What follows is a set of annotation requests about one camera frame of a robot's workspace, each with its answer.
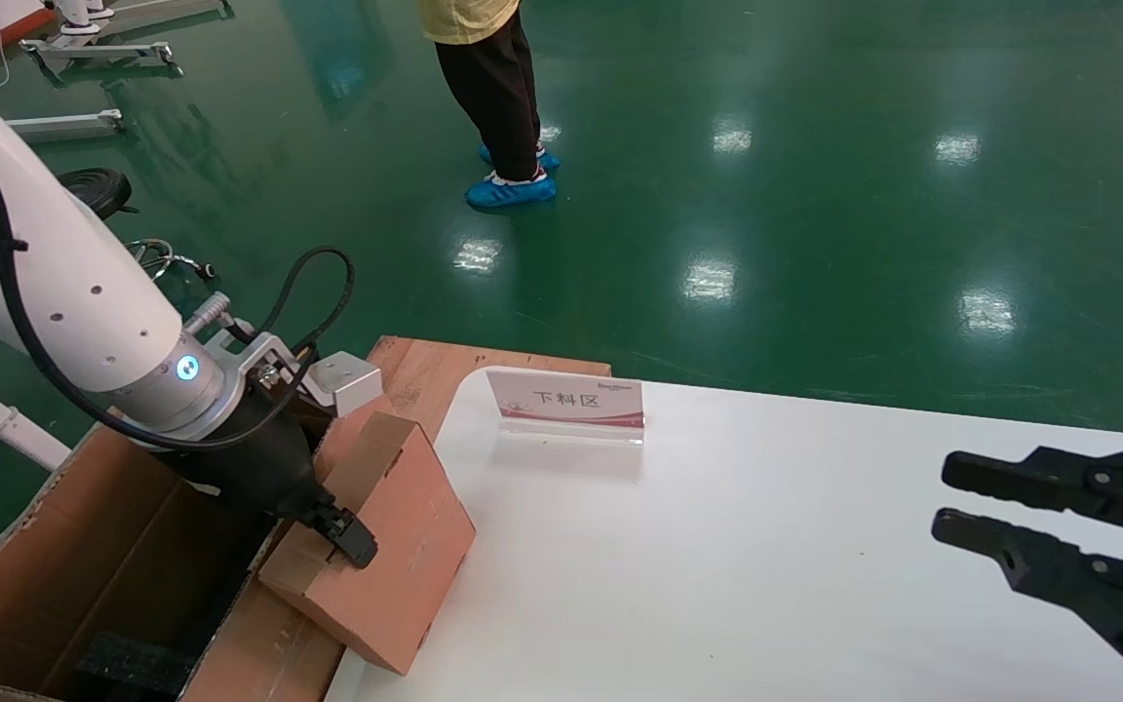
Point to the black stool chrome base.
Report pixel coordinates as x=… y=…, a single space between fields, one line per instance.
x=98 y=187

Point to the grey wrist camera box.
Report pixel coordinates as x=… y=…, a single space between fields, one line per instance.
x=342 y=382

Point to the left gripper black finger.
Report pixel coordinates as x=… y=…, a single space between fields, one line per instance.
x=352 y=541

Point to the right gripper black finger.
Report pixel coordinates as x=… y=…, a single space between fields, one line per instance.
x=1078 y=575
x=1088 y=483

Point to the large cardboard box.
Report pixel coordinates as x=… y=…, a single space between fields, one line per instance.
x=64 y=546

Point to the silver camera mount bracket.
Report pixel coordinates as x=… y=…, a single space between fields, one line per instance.
x=264 y=356

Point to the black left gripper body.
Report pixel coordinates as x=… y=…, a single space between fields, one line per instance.
x=250 y=458

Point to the white support pipe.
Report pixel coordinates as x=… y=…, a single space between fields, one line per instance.
x=6 y=421

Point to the acrylic sign with red print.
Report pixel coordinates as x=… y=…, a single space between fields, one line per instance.
x=566 y=400

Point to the small cardboard box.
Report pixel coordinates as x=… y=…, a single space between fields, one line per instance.
x=406 y=575

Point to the grey metal stand base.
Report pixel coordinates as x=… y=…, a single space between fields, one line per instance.
x=64 y=124
x=152 y=10
x=103 y=51

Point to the black foam pad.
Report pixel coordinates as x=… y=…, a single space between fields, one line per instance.
x=133 y=663

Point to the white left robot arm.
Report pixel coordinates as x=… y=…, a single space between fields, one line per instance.
x=55 y=283

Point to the brown wooden pallet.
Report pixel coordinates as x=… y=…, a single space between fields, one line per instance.
x=425 y=380

